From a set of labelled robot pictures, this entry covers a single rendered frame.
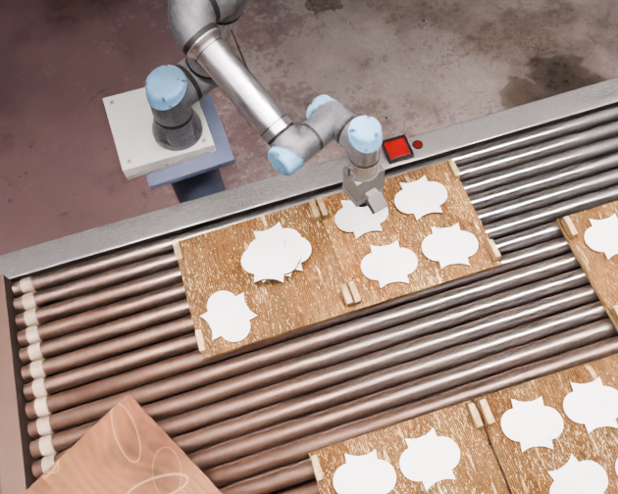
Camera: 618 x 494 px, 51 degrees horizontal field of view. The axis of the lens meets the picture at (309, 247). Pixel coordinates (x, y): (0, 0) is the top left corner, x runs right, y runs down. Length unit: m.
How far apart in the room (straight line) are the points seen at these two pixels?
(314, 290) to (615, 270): 0.79
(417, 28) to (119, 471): 2.69
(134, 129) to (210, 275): 0.57
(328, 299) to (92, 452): 0.67
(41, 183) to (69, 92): 0.54
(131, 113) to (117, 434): 1.01
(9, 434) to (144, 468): 0.39
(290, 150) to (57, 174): 1.97
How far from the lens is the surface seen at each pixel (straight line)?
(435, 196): 1.85
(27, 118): 3.55
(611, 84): 2.25
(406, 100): 3.26
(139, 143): 2.06
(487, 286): 1.78
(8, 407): 1.81
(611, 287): 1.86
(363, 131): 1.46
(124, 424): 1.59
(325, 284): 1.73
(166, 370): 1.73
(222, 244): 1.81
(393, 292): 1.72
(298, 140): 1.47
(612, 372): 1.77
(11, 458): 1.77
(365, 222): 1.80
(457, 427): 1.64
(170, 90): 1.87
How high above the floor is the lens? 2.52
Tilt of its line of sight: 63 degrees down
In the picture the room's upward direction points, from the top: 6 degrees counter-clockwise
